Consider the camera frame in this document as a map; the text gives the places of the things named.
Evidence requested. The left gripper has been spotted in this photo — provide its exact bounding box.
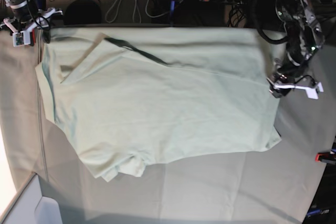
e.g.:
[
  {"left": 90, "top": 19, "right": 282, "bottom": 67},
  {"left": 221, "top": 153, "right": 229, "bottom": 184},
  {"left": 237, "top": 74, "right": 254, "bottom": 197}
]
[{"left": 267, "top": 73, "right": 318, "bottom": 97}]

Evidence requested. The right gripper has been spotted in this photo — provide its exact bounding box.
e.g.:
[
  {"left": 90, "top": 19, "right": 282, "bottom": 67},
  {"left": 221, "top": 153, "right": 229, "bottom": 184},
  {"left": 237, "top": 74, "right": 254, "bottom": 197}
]
[{"left": 1, "top": 8, "right": 63, "bottom": 44}]

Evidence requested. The light green polo t-shirt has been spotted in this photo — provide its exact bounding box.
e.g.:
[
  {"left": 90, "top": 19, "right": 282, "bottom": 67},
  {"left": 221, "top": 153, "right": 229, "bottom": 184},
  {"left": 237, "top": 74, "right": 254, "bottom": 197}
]
[{"left": 35, "top": 28, "right": 283, "bottom": 181}]

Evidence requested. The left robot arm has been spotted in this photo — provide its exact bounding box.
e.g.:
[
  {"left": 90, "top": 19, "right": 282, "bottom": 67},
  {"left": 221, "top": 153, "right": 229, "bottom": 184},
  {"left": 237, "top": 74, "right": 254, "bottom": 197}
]
[{"left": 251, "top": 0, "right": 325, "bottom": 100}]

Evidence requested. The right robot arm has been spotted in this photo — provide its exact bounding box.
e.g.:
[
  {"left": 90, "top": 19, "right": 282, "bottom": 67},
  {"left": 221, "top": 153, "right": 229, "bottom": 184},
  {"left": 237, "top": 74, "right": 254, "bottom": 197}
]
[{"left": 1, "top": 0, "right": 63, "bottom": 47}]

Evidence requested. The red clamp at left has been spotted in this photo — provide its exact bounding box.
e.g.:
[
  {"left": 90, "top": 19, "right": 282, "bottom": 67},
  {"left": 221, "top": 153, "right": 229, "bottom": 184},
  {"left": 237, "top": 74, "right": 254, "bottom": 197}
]
[{"left": 29, "top": 29, "right": 36, "bottom": 47}]

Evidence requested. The red clamp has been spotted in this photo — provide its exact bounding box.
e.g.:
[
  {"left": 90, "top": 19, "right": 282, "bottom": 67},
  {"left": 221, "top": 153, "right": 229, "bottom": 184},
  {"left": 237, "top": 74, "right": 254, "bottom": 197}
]
[
  {"left": 315, "top": 148, "right": 336, "bottom": 165},
  {"left": 29, "top": 29, "right": 36, "bottom": 47},
  {"left": 169, "top": 0, "right": 175, "bottom": 27}
]

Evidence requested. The black round stool base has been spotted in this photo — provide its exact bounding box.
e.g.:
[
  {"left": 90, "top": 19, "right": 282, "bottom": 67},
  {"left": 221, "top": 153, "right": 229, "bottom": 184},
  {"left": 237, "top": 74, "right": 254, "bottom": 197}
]
[{"left": 64, "top": 0, "right": 102, "bottom": 25}]

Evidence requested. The red clamp at right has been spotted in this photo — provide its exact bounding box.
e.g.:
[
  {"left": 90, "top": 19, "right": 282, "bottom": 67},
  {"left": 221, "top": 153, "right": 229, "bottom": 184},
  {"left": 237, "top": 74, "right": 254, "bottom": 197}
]
[{"left": 315, "top": 148, "right": 336, "bottom": 165}]

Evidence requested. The grey-green table cloth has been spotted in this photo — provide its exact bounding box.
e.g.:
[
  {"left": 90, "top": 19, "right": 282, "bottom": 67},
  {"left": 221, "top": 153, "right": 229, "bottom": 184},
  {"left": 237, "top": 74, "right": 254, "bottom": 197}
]
[{"left": 1, "top": 32, "right": 335, "bottom": 223}]

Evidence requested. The red clamp at centre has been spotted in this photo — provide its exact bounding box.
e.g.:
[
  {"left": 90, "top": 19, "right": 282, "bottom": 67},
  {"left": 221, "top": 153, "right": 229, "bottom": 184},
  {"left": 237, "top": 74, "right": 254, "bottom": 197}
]
[{"left": 169, "top": 0, "right": 175, "bottom": 27}]

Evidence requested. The blue clamp at bottom right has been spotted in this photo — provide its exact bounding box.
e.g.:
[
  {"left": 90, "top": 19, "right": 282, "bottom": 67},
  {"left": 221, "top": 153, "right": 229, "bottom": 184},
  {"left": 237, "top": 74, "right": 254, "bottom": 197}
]
[{"left": 306, "top": 208, "right": 330, "bottom": 218}]

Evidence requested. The white plastic bin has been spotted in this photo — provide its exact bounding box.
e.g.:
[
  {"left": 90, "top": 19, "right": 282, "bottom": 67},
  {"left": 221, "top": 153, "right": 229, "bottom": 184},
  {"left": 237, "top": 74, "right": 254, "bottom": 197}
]
[{"left": 1, "top": 173, "right": 62, "bottom": 224}]

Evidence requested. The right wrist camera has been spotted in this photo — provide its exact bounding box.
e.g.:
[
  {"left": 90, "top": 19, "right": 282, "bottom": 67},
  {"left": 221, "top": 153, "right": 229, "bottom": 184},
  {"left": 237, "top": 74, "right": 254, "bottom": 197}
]
[{"left": 12, "top": 30, "right": 32, "bottom": 47}]

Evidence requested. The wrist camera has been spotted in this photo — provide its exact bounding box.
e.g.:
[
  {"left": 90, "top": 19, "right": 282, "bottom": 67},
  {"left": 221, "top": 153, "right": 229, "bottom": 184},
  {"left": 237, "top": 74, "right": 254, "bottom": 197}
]
[
  {"left": 306, "top": 82, "right": 324, "bottom": 100},
  {"left": 12, "top": 30, "right": 32, "bottom": 47}
]

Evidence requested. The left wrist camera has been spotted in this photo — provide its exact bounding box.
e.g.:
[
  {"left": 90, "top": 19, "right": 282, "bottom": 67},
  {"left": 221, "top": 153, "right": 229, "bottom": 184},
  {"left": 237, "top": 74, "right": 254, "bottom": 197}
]
[{"left": 306, "top": 82, "right": 324, "bottom": 100}]

